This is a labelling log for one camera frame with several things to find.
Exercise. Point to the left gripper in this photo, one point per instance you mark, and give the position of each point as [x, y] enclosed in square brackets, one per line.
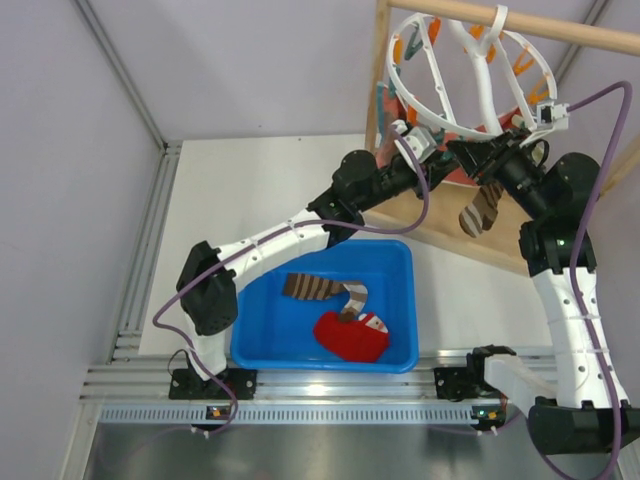
[435, 169]

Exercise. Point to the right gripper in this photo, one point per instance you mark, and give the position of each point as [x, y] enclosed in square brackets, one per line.
[472, 154]

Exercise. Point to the brown striped sock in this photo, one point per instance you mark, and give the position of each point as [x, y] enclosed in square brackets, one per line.
[302, 286]
[481, 213]

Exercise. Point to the salmon pink cloth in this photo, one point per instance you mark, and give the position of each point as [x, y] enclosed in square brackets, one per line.
[390, 109]

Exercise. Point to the white round clip hanger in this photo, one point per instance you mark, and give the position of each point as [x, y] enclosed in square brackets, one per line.
[461, 77]

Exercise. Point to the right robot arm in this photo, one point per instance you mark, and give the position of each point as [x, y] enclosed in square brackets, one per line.
[586, 410]

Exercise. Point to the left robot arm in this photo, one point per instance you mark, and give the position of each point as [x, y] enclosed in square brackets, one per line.
[211, 278]

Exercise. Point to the wooden hanger stand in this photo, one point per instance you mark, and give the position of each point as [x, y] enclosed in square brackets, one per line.
[498, 247]

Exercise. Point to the red santa sock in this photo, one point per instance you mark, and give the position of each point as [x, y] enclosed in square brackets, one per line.
[362, 339]

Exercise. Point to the white base board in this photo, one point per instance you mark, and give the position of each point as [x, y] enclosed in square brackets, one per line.
[227, 190]

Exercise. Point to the blue plastic bin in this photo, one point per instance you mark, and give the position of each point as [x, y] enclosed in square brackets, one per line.
[274, 331]

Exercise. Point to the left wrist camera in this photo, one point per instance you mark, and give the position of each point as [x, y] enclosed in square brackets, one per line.
[412, 142]

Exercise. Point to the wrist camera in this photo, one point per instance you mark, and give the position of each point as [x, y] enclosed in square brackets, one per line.
[552, 116]
[412, 142]

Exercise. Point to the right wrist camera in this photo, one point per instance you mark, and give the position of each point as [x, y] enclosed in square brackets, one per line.
[552, 116]

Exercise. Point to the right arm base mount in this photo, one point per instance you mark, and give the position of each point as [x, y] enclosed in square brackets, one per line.
[456, 384]

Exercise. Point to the aluminium rail frame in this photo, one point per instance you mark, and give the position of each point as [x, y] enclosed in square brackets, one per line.
[150, 250]

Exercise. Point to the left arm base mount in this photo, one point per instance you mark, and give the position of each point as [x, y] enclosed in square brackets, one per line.
[186, 384]

